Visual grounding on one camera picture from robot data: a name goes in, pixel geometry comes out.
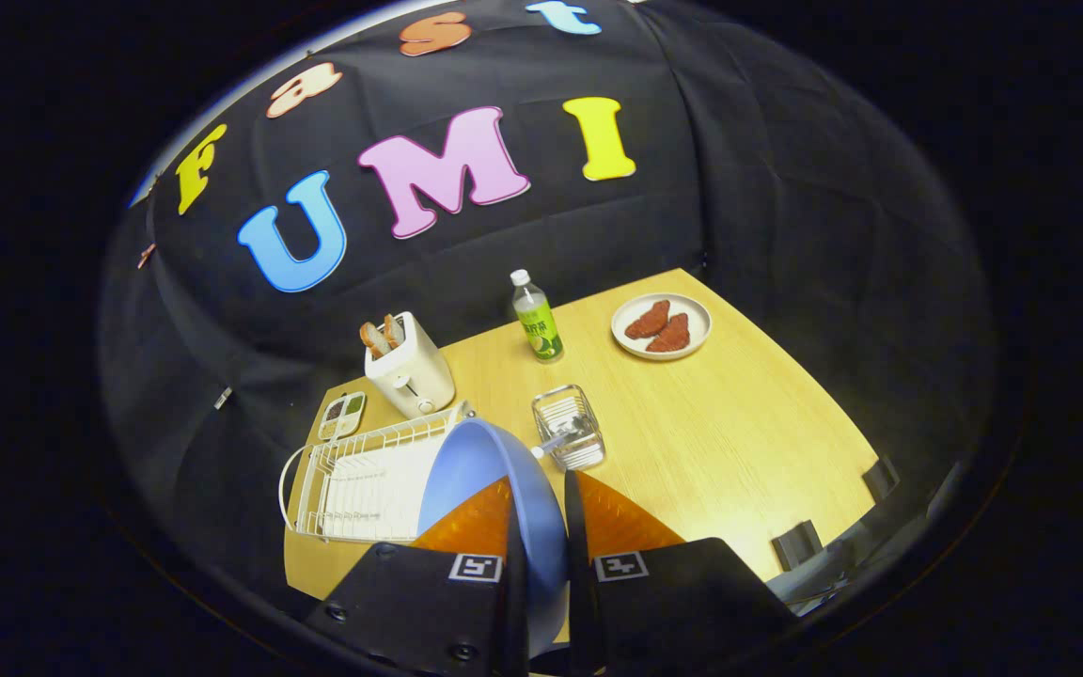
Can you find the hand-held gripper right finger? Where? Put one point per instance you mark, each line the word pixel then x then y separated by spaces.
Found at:
pixel 579 602

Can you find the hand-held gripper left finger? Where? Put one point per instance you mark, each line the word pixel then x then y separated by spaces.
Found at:
pixel 517 602

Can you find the blue plate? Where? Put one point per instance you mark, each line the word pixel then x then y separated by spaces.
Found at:
pixel 485 451

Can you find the white plate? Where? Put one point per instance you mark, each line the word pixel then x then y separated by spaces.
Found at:
pixel 634 341

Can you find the small black block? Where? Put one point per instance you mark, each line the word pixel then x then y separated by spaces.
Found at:
pixel 882 478
pixel 797 545

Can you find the white divided sauce tray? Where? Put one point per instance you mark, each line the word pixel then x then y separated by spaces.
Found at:
pixel 342 418

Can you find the white toaster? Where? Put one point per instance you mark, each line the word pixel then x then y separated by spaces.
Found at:
pixel 405 371

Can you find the green label drink bottle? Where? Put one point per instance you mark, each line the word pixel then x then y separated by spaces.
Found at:
pixel 539 324

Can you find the red meat slice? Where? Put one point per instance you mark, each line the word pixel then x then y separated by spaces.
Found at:
pixel 671 335
pixel 648 320

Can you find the toast slice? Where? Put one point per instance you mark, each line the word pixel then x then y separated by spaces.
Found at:
pixel 374 338
pixel 395 329

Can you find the white cloth clip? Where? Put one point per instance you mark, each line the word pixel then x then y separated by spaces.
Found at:
pixel 223 399

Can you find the black backdrop cloth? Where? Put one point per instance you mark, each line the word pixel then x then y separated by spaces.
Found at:
pixel 692 188

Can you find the red cloth clip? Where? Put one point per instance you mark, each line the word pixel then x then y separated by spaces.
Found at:
pixel 146 256

